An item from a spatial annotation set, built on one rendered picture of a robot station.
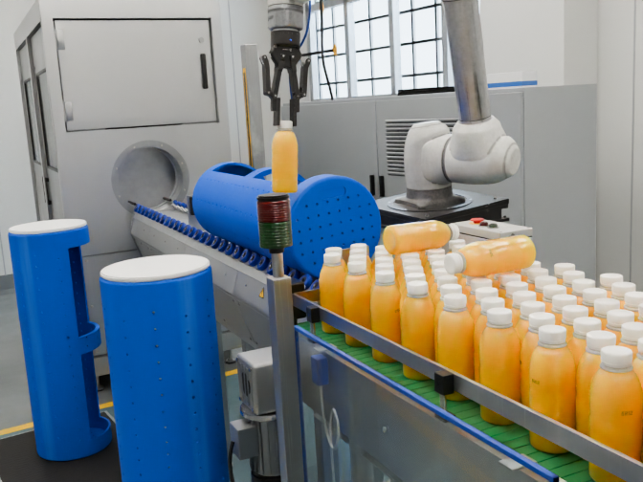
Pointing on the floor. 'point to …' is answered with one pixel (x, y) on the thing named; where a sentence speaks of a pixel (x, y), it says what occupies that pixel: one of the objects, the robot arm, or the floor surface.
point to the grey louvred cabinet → (318, 146)
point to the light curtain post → (253, 105)
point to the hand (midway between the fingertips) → (284, 113)
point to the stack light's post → (285, 378)
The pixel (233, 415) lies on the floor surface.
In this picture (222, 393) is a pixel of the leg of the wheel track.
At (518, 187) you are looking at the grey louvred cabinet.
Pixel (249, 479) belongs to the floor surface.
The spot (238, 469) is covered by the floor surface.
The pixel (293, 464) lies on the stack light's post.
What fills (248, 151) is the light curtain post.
